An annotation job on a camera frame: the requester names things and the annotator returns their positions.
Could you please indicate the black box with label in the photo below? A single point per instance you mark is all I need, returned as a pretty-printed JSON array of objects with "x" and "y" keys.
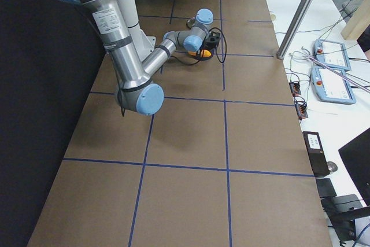
[{"x": 316, "y": 155}]

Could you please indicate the far teach pendant tablet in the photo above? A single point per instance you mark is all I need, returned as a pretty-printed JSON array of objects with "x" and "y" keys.
[{"x": 332, "y": 53}]

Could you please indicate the teach pendant tablet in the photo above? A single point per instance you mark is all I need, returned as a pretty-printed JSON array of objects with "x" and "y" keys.
[
  {"x": 332, "y": 53},
  {"x": 329, "y": 86}
]

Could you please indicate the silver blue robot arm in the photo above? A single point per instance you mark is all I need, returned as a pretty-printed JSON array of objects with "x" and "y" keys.
[{"x": 135, "y": 56}]

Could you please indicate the yellow corn cob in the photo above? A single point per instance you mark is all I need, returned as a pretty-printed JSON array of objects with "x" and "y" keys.
[{"x": 201, "y": 54}]

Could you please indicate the black monitor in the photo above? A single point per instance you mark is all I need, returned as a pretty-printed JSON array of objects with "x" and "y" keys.
[{"x": 355, "y": 156}]

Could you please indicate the aluminium frame post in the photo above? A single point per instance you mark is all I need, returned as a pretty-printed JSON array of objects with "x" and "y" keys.
[{"x": 293, "y": 28}]

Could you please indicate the orange terminal block far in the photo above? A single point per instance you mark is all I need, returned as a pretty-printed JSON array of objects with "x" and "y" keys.
[{"x": 295, "y": 88}]

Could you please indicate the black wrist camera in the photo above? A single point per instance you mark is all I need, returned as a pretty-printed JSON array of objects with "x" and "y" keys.
[{"x": 214, "y": 38}]

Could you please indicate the black monitor stand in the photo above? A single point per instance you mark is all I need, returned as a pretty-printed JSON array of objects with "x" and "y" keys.
[{"x": 348, "y": 217}]

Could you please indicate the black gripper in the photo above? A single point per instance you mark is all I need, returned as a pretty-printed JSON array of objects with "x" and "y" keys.
[{"x": 206, "y": 46}]

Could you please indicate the near teach pendant tablet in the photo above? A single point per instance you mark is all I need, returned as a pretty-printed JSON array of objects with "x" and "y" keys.
[{"x": 329, "y": 86}]

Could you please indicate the brown paper table cover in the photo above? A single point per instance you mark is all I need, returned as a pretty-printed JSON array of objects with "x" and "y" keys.
[{"x": 223, "y": 163}]

